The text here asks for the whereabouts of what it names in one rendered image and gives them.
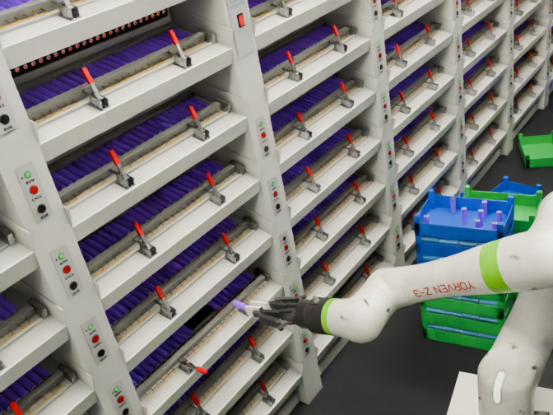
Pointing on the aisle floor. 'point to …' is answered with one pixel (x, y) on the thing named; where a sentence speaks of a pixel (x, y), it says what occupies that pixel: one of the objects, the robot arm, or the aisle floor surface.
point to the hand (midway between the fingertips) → (257, 308)
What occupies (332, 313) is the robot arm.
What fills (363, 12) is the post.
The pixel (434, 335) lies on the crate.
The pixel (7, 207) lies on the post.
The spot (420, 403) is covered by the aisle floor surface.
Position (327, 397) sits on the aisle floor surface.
